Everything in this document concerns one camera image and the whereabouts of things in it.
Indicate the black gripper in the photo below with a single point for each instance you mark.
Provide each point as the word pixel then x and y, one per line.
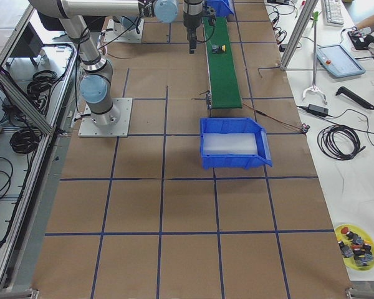
pixel 192 19

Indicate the yellow push button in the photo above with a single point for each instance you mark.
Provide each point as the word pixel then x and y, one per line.
pixel 218 49

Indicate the yellow plate of buttons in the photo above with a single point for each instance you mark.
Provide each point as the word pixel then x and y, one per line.
pixel 356 247

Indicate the blue source bin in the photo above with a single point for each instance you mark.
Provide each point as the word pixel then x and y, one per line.
pixel 223 8

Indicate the green conveyor belt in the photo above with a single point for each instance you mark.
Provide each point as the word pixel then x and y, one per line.
pixel 224 87

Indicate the blue destination bin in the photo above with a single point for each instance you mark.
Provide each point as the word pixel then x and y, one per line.
pixel 235 125

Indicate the reacher grabber tool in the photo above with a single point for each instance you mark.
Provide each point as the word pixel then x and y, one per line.
pixel 314 88

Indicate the white foam pad destination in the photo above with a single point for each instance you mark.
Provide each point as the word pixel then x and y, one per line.
pixel 229 143

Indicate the white keyboard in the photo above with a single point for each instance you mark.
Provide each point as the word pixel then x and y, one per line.
pixel 332 13

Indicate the teach pendant tablet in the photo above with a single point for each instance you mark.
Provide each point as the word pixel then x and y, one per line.
pixel 337 61

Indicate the black power adapter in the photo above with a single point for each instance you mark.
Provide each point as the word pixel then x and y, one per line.
pixel 317 110

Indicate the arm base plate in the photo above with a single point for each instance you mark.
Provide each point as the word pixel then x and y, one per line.
pixel 117 33
pixel 114 123

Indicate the aluminium frame post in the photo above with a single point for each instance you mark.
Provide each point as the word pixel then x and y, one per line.
pixel 296 34

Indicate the black handle tool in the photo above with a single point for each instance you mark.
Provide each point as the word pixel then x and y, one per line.
pixel 356 98

